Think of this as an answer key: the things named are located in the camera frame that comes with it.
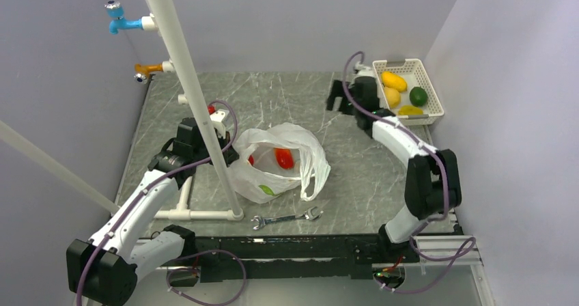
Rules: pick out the silver open-end wrench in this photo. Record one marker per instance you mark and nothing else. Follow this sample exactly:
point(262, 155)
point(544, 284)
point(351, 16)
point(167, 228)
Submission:
point(311, 214)

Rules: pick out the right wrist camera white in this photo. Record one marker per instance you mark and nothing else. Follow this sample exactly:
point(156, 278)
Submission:
point(362, 70)

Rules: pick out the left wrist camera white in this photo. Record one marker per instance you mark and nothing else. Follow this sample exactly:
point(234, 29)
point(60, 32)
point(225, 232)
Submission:
point(218, 117)

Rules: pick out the translucent white plastic bag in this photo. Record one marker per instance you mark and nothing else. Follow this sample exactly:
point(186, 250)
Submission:
point(274, 161)

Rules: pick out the white PVC pipe frame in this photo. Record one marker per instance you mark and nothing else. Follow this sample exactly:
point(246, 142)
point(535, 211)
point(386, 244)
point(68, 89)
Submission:
point(164, 18)

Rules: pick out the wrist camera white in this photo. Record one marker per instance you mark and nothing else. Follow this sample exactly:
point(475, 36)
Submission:
point(218, 117)
point(362, 70)

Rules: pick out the white perforated plastic basket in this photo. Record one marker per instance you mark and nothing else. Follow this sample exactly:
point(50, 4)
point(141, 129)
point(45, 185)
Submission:
point(414, 73)

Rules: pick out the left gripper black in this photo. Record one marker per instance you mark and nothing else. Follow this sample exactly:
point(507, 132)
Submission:
point(224, 142)

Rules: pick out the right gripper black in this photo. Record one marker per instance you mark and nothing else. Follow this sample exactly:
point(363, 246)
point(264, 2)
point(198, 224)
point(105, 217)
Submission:
point(337, 90)

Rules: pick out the small yellow fake fruit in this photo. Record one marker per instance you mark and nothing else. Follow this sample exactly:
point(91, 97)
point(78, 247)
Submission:
point(394, 81)

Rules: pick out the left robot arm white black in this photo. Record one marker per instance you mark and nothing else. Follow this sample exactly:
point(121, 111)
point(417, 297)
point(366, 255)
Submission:
point(107, 267)

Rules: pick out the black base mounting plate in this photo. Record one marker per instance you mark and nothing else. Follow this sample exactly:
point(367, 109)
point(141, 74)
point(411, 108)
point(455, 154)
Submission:
point(356, 256)

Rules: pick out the aluminium rail frame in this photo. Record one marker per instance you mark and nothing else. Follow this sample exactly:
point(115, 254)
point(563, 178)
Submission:
point(432, 250)

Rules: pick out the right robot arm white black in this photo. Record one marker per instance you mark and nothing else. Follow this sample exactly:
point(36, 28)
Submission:
point(432, 186)

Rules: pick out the yellow fake mango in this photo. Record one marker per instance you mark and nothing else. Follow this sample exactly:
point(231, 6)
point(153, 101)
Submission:
point(408, 110)

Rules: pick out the blue plastic faucet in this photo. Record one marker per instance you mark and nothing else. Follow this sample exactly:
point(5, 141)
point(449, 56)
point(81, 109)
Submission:
point(118, 21)

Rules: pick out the green fake lime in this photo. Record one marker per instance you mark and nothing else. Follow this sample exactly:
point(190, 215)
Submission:
point(418, 97)

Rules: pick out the orange plastic faucet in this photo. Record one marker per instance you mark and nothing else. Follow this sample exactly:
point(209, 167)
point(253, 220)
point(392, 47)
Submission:
point(143, 72)

